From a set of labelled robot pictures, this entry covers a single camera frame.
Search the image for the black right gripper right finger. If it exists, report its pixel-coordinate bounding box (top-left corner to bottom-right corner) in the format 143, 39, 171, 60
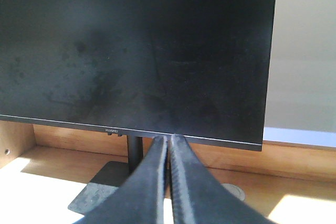
170, 134, 271, 223

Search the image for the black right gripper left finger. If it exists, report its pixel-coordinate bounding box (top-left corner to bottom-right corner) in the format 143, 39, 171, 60
73, 136, 167, 223

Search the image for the wooden desk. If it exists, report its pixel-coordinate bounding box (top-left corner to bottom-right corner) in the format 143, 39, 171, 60
1, 121, 335, 223

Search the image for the black monitor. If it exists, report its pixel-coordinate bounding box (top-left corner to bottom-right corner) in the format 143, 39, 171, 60
0, 0, 279, 216

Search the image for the grey desk cable grommet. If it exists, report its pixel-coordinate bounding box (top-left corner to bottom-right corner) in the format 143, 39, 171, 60
222, 183, 245, 201

